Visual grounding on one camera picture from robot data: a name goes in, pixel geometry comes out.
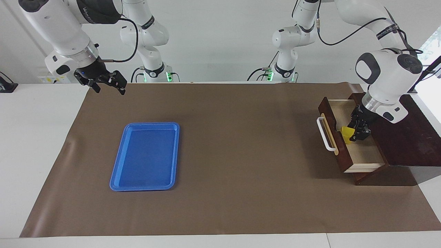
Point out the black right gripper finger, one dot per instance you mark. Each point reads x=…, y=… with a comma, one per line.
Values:
x=94, y=86
x=119, y=81

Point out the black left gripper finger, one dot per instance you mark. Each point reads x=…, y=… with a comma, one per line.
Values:
x=361, y=136
x=353, y=124

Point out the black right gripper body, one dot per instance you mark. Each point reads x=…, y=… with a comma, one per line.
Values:
x=93, y=73

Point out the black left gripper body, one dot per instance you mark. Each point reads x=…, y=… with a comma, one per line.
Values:
x=361, y=122

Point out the yellow cube block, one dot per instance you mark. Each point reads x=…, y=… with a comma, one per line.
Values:
x=346, y=136

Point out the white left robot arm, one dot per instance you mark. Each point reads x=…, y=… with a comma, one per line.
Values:
x=386, y=79

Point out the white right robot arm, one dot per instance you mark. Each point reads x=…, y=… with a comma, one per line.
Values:
x=62, y=27

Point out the dark wooden cabinet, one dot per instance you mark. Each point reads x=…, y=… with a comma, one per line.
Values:
x=413, y=144

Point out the blue plastic tray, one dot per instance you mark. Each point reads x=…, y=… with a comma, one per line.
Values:
x=148, y=158

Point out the small black stand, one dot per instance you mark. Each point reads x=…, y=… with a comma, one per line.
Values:
x=8, y=88

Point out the black pole stand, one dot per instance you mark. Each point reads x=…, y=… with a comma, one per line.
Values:
x=432, y=67

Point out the brown table mat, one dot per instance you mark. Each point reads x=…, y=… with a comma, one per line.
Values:
x=241, y=172

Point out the white wall outlet box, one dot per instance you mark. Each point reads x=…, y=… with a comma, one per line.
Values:
x=44, y=80

